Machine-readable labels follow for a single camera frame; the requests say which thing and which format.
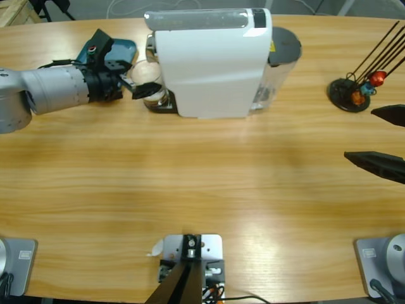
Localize teal plastic tray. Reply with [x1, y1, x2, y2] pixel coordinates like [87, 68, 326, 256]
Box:
[77, 38, 139, 72]

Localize black machine power cable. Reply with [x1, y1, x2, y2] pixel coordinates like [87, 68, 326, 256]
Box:
[297, 0, 319, 16]

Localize white block with dark post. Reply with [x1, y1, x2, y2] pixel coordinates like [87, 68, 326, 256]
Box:
[145, 233, 226, 304]

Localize black stand legs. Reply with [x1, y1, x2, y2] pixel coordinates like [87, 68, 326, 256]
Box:
[30, 0, 77, 22]

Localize grey coffee machine lever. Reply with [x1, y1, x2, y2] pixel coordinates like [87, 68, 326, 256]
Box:
[144, 8, 249, 32]

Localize red coffee capsule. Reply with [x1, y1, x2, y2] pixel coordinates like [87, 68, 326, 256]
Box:
[369, 71, 387, 86]

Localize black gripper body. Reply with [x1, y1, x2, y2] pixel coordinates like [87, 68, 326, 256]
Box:
[80, 65, 137, 104]

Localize black cable under camera post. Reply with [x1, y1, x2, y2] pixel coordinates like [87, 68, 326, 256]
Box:
[221, 294, 276, 304]

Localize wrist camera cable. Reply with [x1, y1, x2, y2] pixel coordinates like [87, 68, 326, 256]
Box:
[37, 58, 85, 70]

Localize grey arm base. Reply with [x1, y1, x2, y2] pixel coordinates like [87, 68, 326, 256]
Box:
[353, 233, 405, 298]
[0, 237, 39, 297]

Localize white capsule coffee machine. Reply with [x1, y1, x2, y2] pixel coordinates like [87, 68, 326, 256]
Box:
[144, 8, 273, 120]

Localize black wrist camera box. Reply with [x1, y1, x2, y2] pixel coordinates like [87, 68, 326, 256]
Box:
[84, 28, 115, 69]

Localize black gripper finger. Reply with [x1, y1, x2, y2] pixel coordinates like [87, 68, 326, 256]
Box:
[370, 104, 405, 128]
[344, 151, 405, 184]
[104, 59, 134, 74]
[132, 82, 164, 101]

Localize wooden crate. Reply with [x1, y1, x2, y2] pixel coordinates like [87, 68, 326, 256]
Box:
[0, 0, 41, 29]

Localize white paper tag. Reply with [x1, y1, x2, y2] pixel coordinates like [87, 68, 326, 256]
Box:
[146, 239, 165, 257]

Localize black base power cable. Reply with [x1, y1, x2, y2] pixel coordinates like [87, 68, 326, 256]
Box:
[0, 272, 15, 297]
[369, 278, 398, 304]

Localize white frame leg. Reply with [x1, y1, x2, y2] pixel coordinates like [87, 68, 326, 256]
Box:
[338, 0, 360, 16]

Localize clear water tank grey lid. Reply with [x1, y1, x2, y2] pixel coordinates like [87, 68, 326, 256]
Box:
[249, 27, 303, 111]

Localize black capsule holder with rods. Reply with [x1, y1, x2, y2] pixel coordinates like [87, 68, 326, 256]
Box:
[327, 20, 405, 113]

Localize clear glass cup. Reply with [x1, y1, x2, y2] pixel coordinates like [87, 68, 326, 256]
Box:
[130, 60, 169, 110]

